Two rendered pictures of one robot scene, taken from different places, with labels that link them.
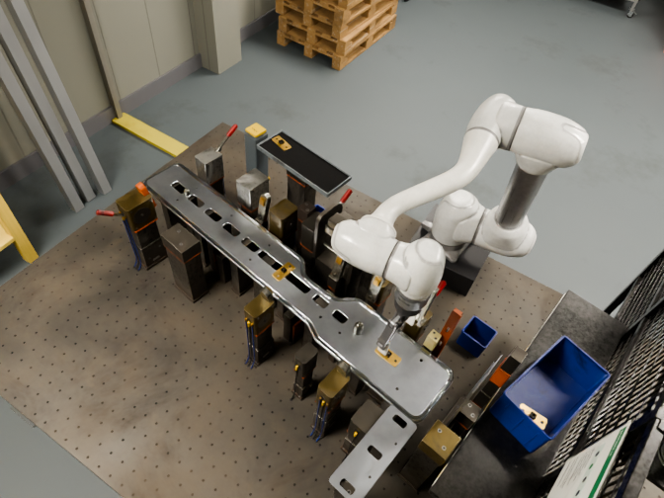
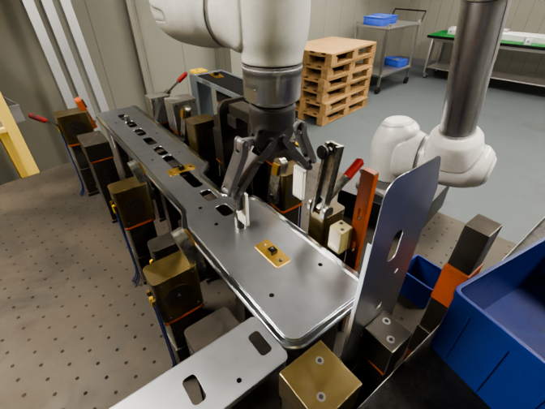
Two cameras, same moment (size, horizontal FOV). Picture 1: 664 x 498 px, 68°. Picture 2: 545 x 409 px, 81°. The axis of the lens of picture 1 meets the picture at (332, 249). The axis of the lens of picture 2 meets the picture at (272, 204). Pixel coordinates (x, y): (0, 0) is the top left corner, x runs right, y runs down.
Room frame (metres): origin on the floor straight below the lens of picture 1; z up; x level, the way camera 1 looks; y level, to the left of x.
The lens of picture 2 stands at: (0.27, -0.38, 1.50)
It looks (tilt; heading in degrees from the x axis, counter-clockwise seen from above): 36 degrees down; 18
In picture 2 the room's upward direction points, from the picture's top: straight up
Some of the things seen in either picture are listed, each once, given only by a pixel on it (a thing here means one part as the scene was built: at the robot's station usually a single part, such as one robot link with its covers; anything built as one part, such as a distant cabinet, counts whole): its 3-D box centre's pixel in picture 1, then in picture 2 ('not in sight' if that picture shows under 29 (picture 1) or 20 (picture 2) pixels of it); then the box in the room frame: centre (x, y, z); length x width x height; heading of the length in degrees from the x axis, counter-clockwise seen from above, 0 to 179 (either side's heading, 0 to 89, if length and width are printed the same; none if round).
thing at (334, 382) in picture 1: (326, 407); (178, 324); (0.60, -0.05, 0.87); 0.12 x 0.07 x 0.35; 145
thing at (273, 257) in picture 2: (387, 354); (272, 251); (0.75, -0.23, 1.01); 0.08 x 0.04 x 0.01; 56
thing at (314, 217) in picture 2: (411, 338); (324, 258); (0.90, -0.33, 0.87); 0.10 x 0.07 x 0.35; 145
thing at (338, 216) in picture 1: (341, 264); (254, 177); (1.13, -0.04, 0.95); 0.18 x 0.13 x 0.49; 55
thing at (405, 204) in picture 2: (472, 391); (385, 276); (0.59, -0.44, 1.17); 0.12 x 0.01 x 0.34; 145
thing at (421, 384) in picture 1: (278, 270); (176, 169); (1.02, 0.18, 1.00); 1.38 x 0.22 x 0.02; 55
